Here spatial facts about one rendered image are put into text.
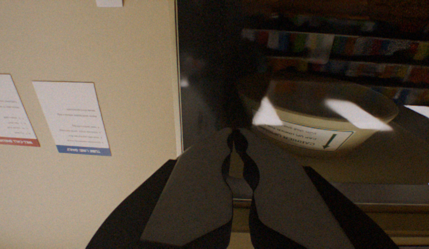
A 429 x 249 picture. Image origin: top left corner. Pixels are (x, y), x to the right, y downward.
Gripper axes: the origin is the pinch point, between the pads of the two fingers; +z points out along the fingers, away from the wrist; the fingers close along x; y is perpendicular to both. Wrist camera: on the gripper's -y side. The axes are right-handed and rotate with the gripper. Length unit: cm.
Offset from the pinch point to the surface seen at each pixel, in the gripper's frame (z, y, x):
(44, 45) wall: 46, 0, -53
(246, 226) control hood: 0.5, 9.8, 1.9
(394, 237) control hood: -0.1, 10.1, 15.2
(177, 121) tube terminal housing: 2.7, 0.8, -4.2
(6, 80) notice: 46, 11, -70
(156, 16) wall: 45.8, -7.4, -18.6
